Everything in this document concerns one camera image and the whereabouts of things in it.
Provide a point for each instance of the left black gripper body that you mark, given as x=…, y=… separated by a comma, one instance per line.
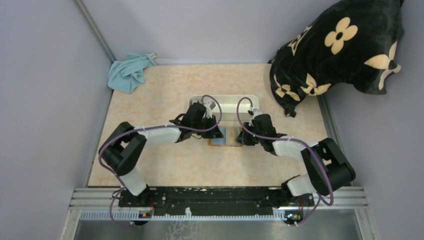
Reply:
x=210, y=126

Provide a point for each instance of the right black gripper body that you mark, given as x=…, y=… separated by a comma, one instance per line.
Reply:
x=248, y=134

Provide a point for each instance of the orange leather card holder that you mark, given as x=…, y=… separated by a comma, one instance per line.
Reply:
x=229, y=138

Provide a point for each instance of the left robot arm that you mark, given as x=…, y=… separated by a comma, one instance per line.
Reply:
x=123, y=148

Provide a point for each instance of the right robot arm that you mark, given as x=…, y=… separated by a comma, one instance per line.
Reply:
x=327, y=168

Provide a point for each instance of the white plastic bin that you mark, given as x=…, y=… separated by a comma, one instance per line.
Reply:
x=229, y=104

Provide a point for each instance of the light blue cloth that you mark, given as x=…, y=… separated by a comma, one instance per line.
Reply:
x=126, y=75

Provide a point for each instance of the black floral pillow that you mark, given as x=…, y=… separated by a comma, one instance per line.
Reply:
x=352, y=42

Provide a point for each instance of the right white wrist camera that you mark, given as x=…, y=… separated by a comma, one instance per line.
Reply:
x=254, y=112

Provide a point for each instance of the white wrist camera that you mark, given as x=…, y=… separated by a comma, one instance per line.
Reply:
x=254, y=112
x=209, y=106

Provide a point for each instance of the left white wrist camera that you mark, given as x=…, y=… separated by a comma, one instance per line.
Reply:
x=209, y=106

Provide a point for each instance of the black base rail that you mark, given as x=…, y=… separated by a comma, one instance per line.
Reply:
x=214, y=201

